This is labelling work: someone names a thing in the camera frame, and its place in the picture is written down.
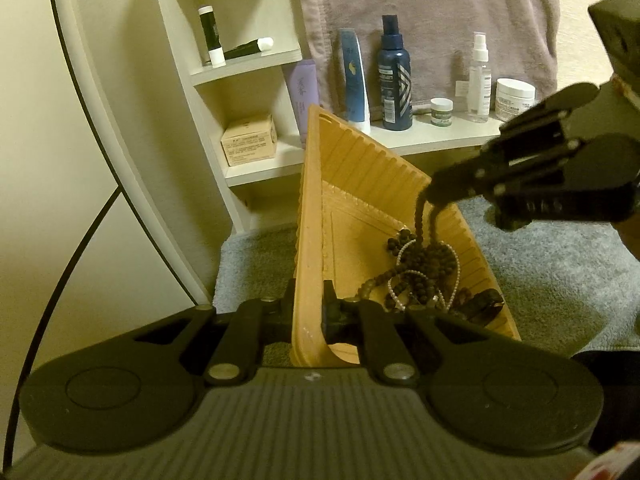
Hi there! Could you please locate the black tube with white cap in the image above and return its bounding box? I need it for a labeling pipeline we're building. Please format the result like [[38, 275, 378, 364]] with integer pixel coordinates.
[[223, 37, 275, 61]]

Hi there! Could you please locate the black cable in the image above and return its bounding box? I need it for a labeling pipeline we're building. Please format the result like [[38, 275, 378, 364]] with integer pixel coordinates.
[[10, 187, 123, 466]]

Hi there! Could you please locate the dark blue spray bottle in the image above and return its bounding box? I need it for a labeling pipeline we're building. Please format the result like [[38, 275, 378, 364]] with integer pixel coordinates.
[[377, 14, 413, 131]]

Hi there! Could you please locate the white pearl necklace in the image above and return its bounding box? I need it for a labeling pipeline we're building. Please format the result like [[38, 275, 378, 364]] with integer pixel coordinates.
[[386, 239, 462, 312]]

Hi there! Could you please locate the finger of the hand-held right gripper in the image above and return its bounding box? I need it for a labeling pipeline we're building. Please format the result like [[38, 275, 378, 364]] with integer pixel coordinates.
[[435, 140, 581, 232], [424, 82, 602, 203]]

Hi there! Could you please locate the brown bead necklace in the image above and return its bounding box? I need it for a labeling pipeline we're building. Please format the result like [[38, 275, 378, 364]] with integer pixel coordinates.
[[356, 199, 443, 306]]

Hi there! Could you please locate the orange ribbed plastic tray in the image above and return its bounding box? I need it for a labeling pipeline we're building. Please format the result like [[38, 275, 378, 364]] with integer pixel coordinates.
[[290, 105, 523, 368]]

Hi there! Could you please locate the light blue white tube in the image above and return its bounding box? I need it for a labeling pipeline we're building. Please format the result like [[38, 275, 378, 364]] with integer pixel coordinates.
[[338, 28, 373, 125]]

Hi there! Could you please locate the black white upright tube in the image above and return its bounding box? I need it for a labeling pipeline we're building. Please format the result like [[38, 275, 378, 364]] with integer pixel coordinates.
[[197, 6, 226, 68]]

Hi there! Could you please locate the clear spray bottle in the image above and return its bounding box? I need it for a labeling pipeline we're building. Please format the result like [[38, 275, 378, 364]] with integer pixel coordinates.
[[468, 31, 492, 123]]

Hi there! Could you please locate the white cream jar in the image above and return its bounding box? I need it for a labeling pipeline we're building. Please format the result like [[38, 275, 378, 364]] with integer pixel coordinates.
[[495, 78, 537, 122]]

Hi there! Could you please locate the purple tube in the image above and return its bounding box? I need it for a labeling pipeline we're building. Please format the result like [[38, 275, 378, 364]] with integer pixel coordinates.
[[281, 59, 321, 148]]

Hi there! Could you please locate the white curved furniture panel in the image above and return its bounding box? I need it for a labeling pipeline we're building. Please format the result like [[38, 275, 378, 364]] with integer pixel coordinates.
[[0, 0, 221, 361]]

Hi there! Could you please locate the mauve towel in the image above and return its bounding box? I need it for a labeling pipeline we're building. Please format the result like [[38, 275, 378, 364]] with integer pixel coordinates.
[[292, 0, 561, 116]]

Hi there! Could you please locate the grey mat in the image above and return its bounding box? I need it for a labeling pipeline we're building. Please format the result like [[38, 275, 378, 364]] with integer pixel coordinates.
[[212, 195, 640, 356]]

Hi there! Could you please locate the black clip piece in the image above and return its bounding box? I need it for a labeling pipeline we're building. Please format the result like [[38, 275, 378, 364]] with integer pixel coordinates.
[[467, 290, 506, 322]]

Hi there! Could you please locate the white red printed paper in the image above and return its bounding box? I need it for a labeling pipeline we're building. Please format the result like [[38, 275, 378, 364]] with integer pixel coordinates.
[[575, 440, 640, 480]]

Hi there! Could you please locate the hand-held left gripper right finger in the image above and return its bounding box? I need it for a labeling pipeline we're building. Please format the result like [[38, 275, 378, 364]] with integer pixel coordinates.
[[319, 281, 492, 387]]

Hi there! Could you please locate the white shelf unit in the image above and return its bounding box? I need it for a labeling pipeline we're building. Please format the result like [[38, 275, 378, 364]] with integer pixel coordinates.
[[149, 0, 538, 238]]

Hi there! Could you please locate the beige cardboard box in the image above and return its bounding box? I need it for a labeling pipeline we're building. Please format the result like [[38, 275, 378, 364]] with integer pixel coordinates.
[[221, 114, 279, 168]]

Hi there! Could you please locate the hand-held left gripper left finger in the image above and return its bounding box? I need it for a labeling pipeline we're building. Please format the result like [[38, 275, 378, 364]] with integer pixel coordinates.
[[134, 290, 296, 387]]

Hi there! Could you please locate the small green label jar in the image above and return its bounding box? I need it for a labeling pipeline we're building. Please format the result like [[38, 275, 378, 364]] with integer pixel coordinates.
[[430, 98, 454, 127]]

